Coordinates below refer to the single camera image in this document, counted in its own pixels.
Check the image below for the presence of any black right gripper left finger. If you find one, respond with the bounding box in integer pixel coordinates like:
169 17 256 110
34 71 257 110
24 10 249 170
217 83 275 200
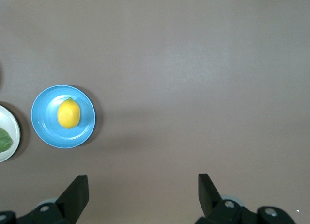
18 175 90 224

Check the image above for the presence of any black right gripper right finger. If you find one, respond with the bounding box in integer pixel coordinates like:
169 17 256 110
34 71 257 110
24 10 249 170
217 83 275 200
195 173 261 224

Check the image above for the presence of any yellow lemon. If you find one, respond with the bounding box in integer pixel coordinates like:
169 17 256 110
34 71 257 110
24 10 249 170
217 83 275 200
57 97 81 129

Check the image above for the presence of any green lettuce leaf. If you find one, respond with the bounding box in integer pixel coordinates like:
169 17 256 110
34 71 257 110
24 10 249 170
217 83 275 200
0 128 14 153

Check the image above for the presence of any blue plate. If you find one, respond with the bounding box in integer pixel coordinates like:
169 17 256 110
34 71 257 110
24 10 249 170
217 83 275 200
30 85 96 149

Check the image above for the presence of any beige plate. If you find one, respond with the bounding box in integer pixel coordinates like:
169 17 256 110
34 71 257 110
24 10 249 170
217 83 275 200
0 104 21 163

